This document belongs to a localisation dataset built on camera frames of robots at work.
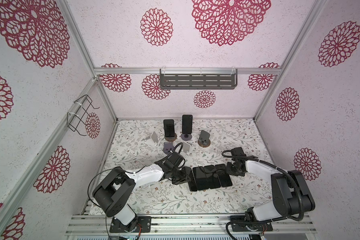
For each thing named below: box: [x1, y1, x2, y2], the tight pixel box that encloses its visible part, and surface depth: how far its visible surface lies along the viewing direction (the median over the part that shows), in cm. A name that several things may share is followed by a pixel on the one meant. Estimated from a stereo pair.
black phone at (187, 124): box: [182, 114, 193, 135], surface depth 103 cm
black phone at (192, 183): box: [184, 166, 198, 192], surface depth 87 cm
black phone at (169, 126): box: [163, 119, 175, 138], surface depth 99 cm
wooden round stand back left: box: [164, 133, 177, 142], surface depth 111 cm
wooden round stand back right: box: [197, 130, 211, 148], surface depth 103 cm
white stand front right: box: [182, 141, 193, 154], surface depth 97 cm
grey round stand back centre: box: [180, 133, 193, 141], surface depth 112 cm
